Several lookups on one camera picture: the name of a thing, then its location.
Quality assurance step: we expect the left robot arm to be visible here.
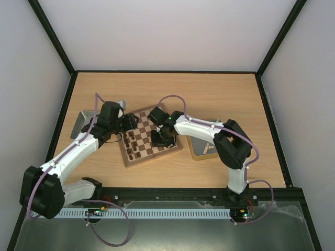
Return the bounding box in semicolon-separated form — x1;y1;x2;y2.
19;101;139;219

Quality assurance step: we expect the purple looped floor cable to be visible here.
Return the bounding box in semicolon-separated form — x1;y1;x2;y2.
83;199;131;246

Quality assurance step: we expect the dark chess pieces group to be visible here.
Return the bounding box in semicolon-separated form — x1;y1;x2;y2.
122;131;141;161

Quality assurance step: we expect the light blue slotted cable duct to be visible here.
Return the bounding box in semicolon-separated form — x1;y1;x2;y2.
56;208;231;220

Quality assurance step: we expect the gold metal tin tray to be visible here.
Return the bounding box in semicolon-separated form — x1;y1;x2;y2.
186;136;219;161

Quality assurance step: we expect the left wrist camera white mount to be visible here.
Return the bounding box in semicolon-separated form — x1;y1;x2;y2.
117;100;126;118

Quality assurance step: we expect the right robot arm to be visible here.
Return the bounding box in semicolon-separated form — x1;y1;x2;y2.
148;107;252;205

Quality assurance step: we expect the wooden chess board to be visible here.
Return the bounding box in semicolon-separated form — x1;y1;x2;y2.
117;105;183;168

